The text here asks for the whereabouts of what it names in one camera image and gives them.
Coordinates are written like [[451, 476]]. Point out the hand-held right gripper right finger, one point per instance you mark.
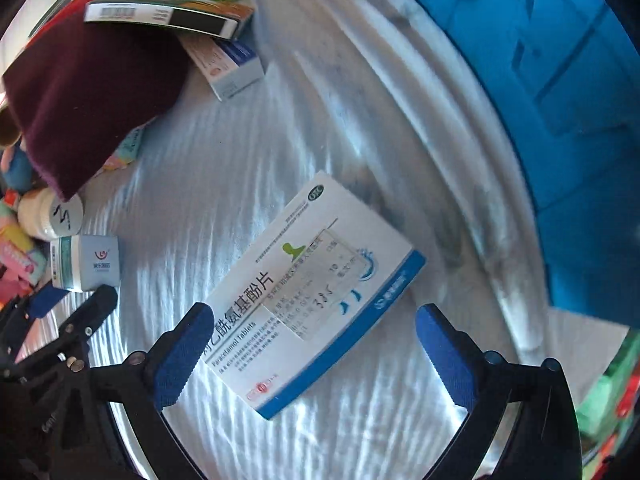
[[445, 355]]

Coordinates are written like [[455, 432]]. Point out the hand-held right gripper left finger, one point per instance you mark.
[[179, 360]]

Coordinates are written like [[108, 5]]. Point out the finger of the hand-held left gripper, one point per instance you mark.
[[97, 302], [47, 304]]

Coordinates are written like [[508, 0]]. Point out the white blue medicine box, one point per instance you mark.
[[300, 285]]

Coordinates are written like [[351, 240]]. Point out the white teal small box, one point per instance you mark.
[[90, 262]]

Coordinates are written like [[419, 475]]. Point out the pink packets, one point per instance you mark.
[[20, 255]]

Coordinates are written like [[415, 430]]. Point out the white jar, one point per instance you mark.
[[50, 215]]

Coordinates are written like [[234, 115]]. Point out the blue plush toy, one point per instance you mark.
[[15, 165]]

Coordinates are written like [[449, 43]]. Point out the pastel patterned packet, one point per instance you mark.
[[125, 152]]

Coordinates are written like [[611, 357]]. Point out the green red object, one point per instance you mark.
[[612, 390]]

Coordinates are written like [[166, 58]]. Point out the maroon cloth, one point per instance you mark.
[[85, 100]]

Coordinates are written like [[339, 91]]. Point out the blue plastic crate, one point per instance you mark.
[[550, 110]]

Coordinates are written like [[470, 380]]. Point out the small white blue box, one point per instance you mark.
[[225, 67]]

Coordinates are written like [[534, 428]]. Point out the green orange medicine box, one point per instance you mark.
[[150, 12]]

